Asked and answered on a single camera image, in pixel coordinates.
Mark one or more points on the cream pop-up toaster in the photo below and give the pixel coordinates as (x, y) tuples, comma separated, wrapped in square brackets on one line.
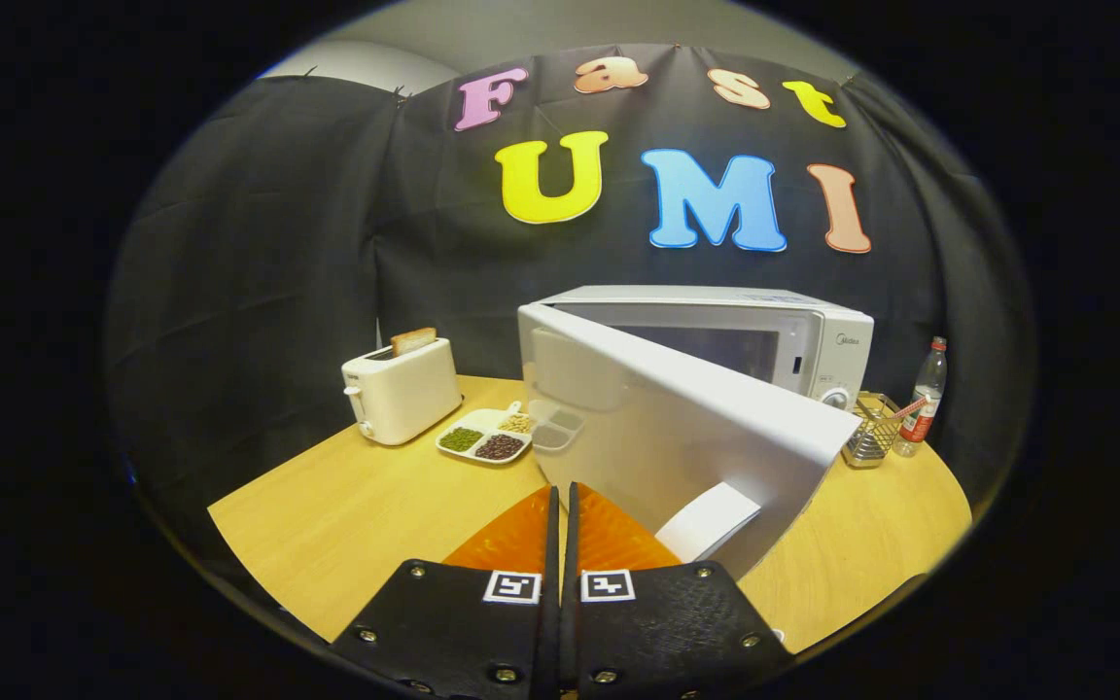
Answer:
[(404, 399)]

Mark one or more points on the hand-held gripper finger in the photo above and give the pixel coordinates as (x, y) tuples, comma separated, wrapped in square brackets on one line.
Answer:
[(550, 622), (573, 622)]

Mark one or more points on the white divided bean dish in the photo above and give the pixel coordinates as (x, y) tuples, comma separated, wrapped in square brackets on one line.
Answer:
[(482, 442)]

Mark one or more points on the white toaster oven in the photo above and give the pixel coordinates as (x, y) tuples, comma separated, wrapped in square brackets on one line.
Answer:
[(677, 437)]

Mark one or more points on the toast slice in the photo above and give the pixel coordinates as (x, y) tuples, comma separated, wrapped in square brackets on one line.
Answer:
[(414, 340)]

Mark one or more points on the clear plastic water bottle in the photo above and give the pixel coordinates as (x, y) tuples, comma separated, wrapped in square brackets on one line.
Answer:
[(925, 399)]

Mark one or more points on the red checked straw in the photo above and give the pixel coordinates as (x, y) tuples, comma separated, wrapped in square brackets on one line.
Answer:
[(910, 407)]

